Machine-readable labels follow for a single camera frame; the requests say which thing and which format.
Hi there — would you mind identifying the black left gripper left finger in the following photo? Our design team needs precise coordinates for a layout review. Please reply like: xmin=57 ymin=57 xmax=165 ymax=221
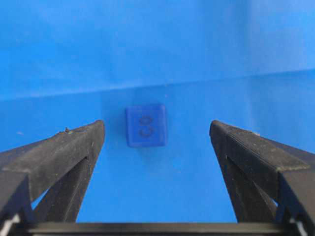
xmin=0 ymin=120 xmax=105 ymax=222

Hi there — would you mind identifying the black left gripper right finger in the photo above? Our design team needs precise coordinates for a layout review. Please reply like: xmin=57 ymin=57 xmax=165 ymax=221
xmin=209 ymin=120 xmax=315 ymax=224

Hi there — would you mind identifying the blue cube block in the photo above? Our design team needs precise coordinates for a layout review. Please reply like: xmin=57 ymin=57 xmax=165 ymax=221
xmin=125 ymin=104 xmax=168 ymax=148

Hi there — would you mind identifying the blue table cloth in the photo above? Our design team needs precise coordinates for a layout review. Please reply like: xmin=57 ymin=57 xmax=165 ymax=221
xmin=0 ymin=0 xmax=315 ymax=222

